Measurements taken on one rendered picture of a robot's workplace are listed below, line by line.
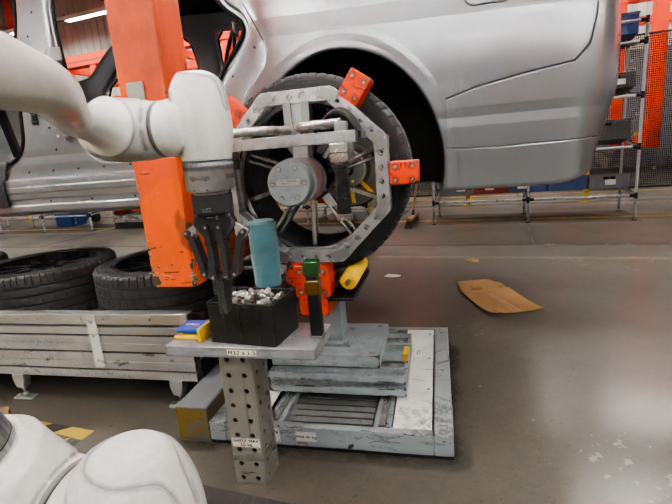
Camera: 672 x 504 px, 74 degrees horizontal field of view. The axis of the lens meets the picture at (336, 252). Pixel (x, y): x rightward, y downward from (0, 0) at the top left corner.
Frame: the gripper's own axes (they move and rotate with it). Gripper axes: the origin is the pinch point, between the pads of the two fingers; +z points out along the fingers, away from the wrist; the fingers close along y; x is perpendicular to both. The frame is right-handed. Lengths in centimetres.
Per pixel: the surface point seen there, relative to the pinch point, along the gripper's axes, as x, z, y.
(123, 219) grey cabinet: 544, 71, -405
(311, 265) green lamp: 28.0, 2.2, 11.4
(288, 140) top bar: 41, -29, 5
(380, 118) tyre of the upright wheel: 67, -34, 28
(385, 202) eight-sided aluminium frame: 58, -9, 29
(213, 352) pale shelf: 22.6, 24.3, -15.7
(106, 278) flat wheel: 78, 21, -87
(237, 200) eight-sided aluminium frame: 61, -11, -20
